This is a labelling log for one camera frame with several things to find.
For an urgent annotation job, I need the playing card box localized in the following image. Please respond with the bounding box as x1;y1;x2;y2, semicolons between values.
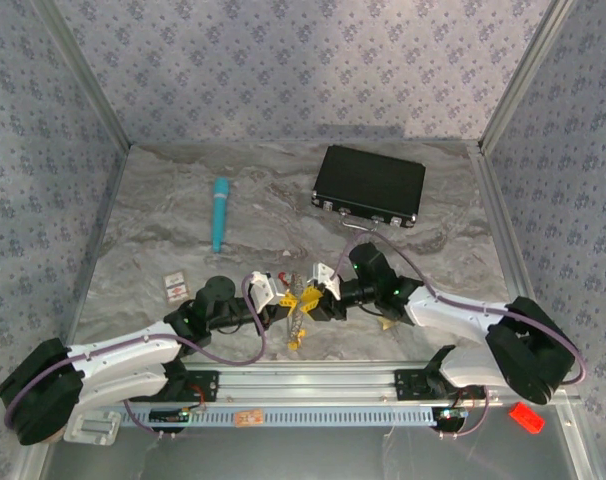
162;269;191;304

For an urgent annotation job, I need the turquoise pen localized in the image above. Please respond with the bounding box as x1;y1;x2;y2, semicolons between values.
211;177;232;254

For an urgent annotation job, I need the red plastic block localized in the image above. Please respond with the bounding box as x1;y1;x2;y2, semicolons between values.
507;401;547;436

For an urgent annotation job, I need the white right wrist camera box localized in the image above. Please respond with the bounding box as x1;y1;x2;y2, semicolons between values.
306;261;343;302

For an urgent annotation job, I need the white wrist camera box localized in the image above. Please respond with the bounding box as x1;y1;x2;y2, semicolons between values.
306;261;343;302
246;270;285;312

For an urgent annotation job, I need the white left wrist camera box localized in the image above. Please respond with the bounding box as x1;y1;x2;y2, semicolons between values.
246;270;285;312

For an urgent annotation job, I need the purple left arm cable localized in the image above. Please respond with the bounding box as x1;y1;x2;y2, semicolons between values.
3;276;270;442

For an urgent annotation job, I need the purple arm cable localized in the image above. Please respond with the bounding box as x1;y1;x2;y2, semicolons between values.
3;276;270;442
330;229;589;442

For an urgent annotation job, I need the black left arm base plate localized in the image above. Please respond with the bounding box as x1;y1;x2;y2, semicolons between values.
147;368;221;404

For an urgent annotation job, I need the aluminium mounting rail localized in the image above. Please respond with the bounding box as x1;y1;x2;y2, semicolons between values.
152;361;583;407

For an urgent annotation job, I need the black case with metal handle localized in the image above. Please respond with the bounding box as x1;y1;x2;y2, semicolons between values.
311;144;427;234

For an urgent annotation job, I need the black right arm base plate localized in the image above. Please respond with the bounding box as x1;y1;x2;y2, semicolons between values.
393;368;487;402

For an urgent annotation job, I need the slotted grey cable duct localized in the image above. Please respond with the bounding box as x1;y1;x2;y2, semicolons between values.
102;405;438;429

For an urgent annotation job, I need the aluminium table side rail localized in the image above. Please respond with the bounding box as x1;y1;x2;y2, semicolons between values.
467;142;583;401
65;142;134;351

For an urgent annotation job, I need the white plastic bracket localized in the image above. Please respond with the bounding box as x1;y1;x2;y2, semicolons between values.
63;409;122;447

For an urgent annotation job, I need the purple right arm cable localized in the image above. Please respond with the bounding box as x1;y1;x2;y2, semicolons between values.
330;229;589;442

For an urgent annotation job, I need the aluminium frame post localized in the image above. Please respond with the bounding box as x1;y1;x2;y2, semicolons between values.
31;0;135;151
476;0;580;152

